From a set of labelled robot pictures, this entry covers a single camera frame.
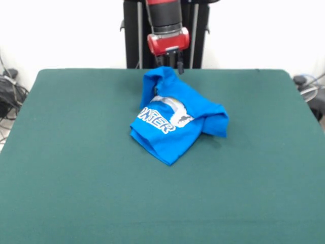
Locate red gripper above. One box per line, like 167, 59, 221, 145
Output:
147, 26, 190, 75

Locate blue shirt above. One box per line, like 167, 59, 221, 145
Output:
129, 66, 230, 166

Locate dark green table cloth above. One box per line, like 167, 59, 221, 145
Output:
0, 68, 325, 244

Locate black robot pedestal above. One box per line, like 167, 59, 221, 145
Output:
120, 0, 211, 69

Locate black cable tangle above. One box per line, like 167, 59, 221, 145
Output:
0, 50, 30, 143

